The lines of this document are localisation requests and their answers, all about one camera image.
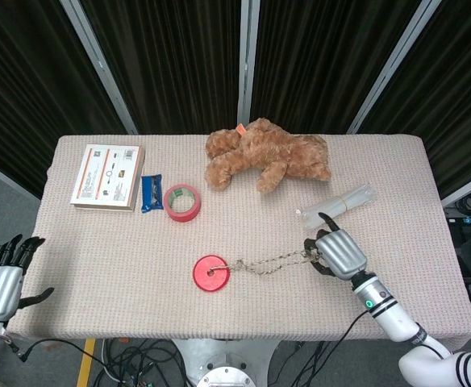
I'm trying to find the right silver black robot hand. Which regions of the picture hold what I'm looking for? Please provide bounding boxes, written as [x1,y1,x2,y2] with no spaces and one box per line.
[302,212,369,281]

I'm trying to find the pink sequin sewn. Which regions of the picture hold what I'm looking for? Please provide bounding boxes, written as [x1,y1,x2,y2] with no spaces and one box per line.
[192,254,231,292]

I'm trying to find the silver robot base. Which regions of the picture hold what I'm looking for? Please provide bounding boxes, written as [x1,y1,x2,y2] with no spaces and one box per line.
[170,338,281,387]

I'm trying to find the clear plastic tube bundle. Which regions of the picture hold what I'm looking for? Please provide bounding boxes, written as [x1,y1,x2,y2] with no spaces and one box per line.
[295,181,377,232]

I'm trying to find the brown plush teddy bear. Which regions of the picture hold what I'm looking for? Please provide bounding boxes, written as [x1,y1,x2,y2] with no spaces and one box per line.
[203,117,333,194]

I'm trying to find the beige woven tablecloth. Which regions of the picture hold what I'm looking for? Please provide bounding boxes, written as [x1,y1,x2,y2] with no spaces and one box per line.
[6,134,471,352]

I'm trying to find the white orange product box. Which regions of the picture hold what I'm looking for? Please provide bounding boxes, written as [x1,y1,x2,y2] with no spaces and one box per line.
[69,144,146,212]

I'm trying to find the red tape roll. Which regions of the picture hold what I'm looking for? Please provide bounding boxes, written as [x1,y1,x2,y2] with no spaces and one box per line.
[162,183,202,223]

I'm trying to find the blue snack wrapper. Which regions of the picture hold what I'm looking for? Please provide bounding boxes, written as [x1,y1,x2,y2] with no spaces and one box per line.
[140,173,164,213]

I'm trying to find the black cable with plug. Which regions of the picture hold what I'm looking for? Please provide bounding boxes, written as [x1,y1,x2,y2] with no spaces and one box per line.
[5,337,111,363]

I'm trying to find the tangled black floor cables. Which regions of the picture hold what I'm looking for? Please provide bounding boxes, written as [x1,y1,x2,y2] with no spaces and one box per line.
[92,338,198,387]

